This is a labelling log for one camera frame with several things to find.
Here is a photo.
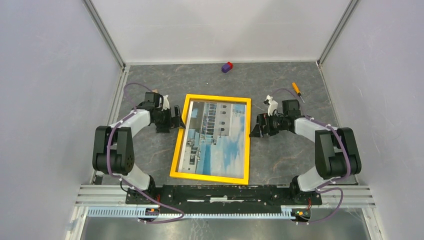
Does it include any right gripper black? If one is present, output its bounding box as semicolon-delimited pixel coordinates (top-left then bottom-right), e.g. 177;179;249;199
249;112;287;138

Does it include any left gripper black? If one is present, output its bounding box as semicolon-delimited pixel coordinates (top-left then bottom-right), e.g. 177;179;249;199
153;105;186;134

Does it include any yellow picture frame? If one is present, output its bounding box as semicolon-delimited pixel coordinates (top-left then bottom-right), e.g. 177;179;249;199
169;94;252;185

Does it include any building and sky photo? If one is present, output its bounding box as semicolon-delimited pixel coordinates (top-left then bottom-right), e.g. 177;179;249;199
177;100;247;180

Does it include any orange handled screwdriver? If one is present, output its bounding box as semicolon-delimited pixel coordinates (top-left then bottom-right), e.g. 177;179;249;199
291;82;306;104

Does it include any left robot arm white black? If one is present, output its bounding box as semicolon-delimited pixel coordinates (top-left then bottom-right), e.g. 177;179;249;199
92;91;186;204

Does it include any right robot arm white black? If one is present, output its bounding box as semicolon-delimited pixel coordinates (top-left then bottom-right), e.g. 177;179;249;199
249;96;362;204

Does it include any purple red toy brick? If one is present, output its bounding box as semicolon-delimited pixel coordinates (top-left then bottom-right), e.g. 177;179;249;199
221;61;234;73

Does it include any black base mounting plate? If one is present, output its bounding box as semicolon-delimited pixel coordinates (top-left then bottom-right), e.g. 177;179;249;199
147;184;323;214

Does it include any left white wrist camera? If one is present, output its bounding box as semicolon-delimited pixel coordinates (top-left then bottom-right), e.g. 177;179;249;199
161;95;170;111

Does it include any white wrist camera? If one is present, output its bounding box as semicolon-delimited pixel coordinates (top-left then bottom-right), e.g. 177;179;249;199
161;95;170;111
263;95;278;116

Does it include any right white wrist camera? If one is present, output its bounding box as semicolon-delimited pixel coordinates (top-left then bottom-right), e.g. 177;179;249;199
263;95;278;116

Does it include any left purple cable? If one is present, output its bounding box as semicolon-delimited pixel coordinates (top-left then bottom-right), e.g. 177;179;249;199
105;82;186;225

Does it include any white slotted cable duct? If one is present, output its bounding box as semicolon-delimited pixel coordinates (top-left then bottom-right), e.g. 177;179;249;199
87;206;295;220

